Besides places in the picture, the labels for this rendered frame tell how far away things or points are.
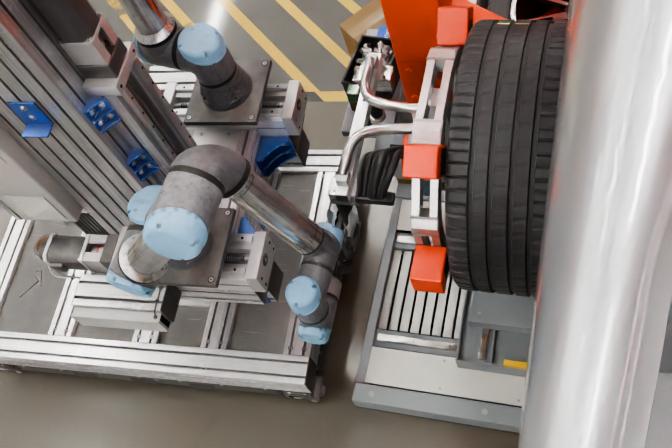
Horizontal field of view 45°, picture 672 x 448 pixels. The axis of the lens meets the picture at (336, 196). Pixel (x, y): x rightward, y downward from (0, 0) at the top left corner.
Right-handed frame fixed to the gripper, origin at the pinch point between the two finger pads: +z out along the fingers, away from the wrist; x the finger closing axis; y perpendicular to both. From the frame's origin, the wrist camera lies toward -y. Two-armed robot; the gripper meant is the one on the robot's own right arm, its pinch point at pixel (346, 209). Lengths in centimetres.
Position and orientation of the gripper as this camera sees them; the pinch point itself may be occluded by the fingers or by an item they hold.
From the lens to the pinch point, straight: 204.9
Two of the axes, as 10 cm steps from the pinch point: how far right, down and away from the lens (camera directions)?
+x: -9.5, -0.8, 3.0
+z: 2.1, -8.7, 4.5
